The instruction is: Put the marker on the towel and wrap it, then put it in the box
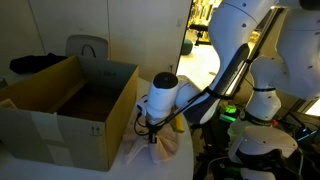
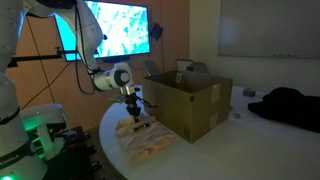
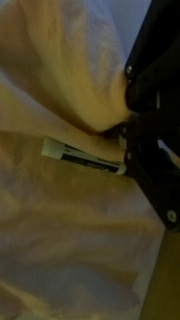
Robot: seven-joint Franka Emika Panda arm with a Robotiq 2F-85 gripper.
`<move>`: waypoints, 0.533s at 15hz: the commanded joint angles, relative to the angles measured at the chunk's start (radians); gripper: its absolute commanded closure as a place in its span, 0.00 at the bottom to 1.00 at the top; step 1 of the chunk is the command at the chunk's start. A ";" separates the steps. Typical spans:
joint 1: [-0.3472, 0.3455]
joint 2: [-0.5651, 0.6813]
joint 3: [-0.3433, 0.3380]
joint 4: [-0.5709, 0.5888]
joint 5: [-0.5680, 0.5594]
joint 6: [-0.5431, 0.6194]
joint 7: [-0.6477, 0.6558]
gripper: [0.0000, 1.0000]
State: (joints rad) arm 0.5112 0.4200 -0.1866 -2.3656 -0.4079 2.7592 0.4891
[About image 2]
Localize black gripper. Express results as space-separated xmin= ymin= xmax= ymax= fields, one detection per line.
xmin=124 ymin=93 xmax=143 ymax=124

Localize cream cloth towel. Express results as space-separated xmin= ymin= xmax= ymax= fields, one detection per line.
xmin=114 ymin=114 xmax=176 ymax=160

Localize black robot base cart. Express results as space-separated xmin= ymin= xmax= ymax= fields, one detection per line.
xmin=31 ymin=124 xmax=102 ymax=180

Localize open cardboard box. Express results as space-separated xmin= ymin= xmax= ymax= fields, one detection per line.
xmin=141 ymin=69 xmax=234 ymax=144

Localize grey tape roll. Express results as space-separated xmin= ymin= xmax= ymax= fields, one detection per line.
xmin=242 ymin=87 xmax=257 ymax=98

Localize black cloth bundle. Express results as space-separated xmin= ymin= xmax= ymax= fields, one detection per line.
xmin=247 ymin=86 xmax=320 ymax=134

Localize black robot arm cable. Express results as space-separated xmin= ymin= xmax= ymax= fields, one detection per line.
xmin=73 ymin=4 xmax=102 ymax=97

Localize wall-mounted TV screen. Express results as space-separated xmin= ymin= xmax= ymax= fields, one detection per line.
xmin=54 ymin=0 xmax=151 ymax=63

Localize small dark wall device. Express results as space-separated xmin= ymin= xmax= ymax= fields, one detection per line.
xmin=149 ymin=22 xmax=165 ymax=42

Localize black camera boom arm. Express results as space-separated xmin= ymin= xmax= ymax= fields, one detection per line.
xmin=6 ymin=46 xmax=81 ymax=69

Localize wall whiteboard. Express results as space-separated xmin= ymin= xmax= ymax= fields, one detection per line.
xmin=217 ymin=0 xmax=320 ymax=60

